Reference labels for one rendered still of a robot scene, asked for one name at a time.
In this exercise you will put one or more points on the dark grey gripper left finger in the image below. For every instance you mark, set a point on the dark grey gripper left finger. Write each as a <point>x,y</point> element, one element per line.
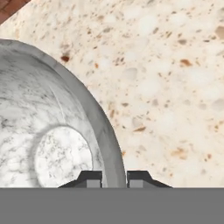
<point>90,176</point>

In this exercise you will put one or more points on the white marble bowl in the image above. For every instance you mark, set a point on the white marble bowl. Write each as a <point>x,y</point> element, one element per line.
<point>46,122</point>

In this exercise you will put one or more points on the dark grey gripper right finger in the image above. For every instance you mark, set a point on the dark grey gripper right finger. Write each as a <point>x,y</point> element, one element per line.
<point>139,176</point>

